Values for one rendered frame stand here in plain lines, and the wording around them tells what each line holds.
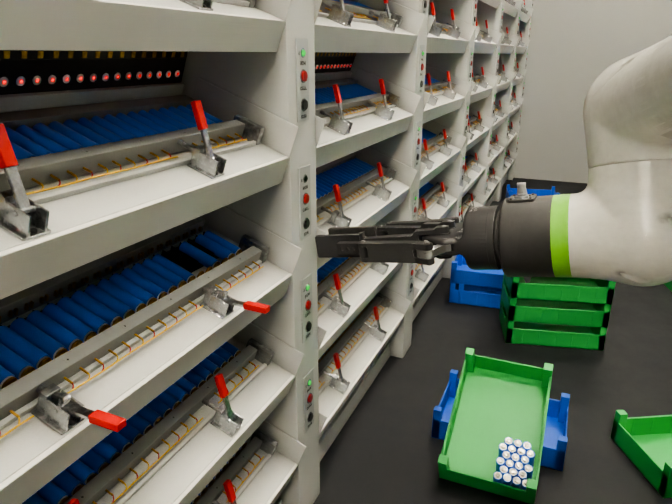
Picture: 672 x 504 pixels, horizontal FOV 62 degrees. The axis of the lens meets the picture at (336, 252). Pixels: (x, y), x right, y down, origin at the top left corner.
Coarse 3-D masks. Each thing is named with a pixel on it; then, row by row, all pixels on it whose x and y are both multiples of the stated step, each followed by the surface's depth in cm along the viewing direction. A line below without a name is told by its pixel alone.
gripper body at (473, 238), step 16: (480, 208) 64; (496, 208) 63; (464, 224) 63; (480, 224) 62; (432, 240) 65; (448, 240) 63; (464, 240) 63; (480, 240) 62; (464, 256) 64; (480, 256) 63
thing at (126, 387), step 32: (224, 224) 94; (256, 224) 92; (288, 256) 91; (224, 288) 82; (256, 288) 85; (192, 320) 73; (224, 320) 76; (128, 352) 65; (160, 352) 66; (192, 352) 70; (96, 384) 59; (128, 384) 61; (160, 384) 66; (128, 416) 62; (0, 448) 50; (32, 448) 51; (64, 448) 53; (0, 480) 47; (32, 480) 50
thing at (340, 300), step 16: (384, 224) 159; (320, 272) 129; (336, 272) 131; (352, 272) 138; (368, 272) 141; (384, 272) 143; (320, 288) 122; (336, 288) 119; (352, 288) 132; (368, 288) 134; (320, 304) 121; (336, 304) 120; (352, 304) 126; (320, 320) 116; (336, 320) 118; (352, 320) 127; (320, 336) 106; (336, 336) 118; (320, 352) 110
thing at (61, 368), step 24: (240, 264) 85; (192, 288) 75; (144, 312) 68; (168, 312) 71; (192, 312) 73; (96, 336) 62; (120, 336) 63; (72, 360) 58; (96, 360) 60; (24, 384) 53; (48, 384) 55; (72, 384) 57; (0, 408) 50; (0, 432) 50
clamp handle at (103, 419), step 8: (64, 400) 52; (64, 408) 53; (72, 408) 53; (80, 408) 53; (80, 416) 52; (88, 416) 51; (96, 416) 51; (104, 416) 51; (112, 416) 51; (96, 424) 51; (104, 424) 51; (112, 424) 50; (120, 424) 51
